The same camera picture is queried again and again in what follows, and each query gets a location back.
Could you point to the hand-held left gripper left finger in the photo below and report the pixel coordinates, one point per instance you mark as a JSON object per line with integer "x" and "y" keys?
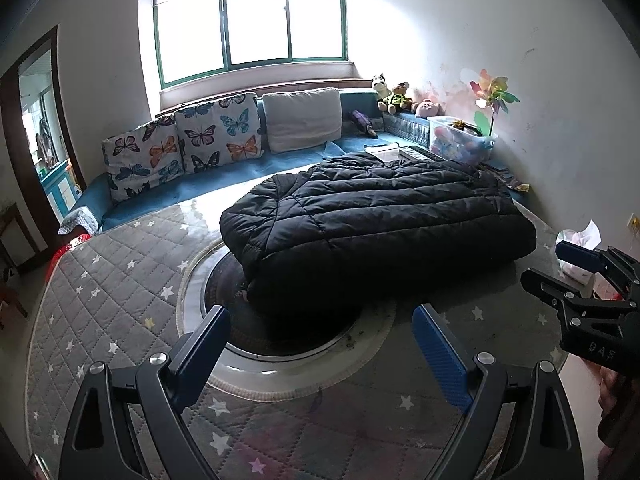
{"x": 200, "y": 355}

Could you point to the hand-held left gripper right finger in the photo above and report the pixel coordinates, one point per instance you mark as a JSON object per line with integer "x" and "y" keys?
{"x": 440, "y": 355}

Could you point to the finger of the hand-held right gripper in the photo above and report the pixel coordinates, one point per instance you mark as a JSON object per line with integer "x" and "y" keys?
{"x": 555, "y": 295}
{"x": 577, "y": 255}

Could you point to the black puffer jacket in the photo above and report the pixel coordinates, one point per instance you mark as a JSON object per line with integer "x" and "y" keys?
{"x": 380, "y": 220}

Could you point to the person's right hand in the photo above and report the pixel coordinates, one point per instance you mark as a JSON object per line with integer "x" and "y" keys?
{"x": 615, "y": 392}

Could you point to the white tissue pack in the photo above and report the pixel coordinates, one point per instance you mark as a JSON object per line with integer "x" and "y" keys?
{"x": 575, "y": 235}

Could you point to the grey star quilted mat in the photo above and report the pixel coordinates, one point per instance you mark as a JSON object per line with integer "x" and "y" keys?
{"x": 115, "y": 310}

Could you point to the clear plastic storage box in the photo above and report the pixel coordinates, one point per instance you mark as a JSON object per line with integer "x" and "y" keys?
{"x": 460, "y": 142}

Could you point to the blue sofa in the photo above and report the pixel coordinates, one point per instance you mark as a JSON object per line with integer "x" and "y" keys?
{"x": 200, "y": 190}

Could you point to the red glossy object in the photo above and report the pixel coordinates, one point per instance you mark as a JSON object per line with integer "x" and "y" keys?
{"x": 57, "y": 257}

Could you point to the colourful pinwheel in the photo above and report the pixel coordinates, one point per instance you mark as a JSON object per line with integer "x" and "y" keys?
{"x": 492, "y": 95}

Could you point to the grey patterned cloth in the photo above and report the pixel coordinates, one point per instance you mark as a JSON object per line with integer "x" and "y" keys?
{"x": 77, "y": 221}

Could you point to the butterfly print cushion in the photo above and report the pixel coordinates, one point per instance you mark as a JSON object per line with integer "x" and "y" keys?
{"x": 220, "y": 132}
{"x": 145, "y": 160}

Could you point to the white flat tray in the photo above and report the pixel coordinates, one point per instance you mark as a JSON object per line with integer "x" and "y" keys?
{"x": 387, "y": 154}

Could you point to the pink plush toy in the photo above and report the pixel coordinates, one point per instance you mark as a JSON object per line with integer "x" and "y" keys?
{"x": 427, "y": 109}

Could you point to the blue cabinet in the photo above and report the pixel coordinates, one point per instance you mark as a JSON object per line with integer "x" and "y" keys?
{"x": 60, "y": 187}

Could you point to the purple cloth toy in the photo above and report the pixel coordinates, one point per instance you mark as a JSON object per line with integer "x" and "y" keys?
{"x": 362, "y": 122}

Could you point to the white cushion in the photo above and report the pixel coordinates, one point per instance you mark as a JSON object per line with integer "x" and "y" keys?
{"x": 302, "y": 120}

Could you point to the white plush toy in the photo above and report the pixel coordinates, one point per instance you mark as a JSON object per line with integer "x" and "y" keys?
{"x": 381, "y": 85}

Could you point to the green framed window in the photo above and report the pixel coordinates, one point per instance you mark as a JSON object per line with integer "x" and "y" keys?
{"x": 250, "y": 20}

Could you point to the dark wooden door frame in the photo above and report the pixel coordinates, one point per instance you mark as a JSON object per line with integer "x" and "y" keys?
{"x": 10, "y": 125}

